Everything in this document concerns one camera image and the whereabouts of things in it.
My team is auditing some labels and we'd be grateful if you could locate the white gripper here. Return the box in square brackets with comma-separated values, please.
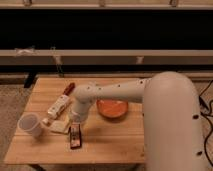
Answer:
[68, 108, 88, 131]

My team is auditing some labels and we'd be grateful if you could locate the white sponge block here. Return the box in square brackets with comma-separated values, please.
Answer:
[50, 121, 69, 134]

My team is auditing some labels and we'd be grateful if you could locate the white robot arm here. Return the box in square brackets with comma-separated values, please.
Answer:
[69, 72, 206, 171]

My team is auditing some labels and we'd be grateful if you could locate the small white bottle cap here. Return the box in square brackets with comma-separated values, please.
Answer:
[42, 118, 50, 126]

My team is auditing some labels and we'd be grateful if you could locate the orange bowl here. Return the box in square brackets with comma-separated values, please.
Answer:
[96, 100, 128, 119]

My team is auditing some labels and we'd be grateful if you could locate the wooden table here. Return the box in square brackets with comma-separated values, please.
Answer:
[4, 78, 145, 164]

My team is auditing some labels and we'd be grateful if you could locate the white plastic cup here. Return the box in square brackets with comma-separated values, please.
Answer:
[18, 113, 43, 138]

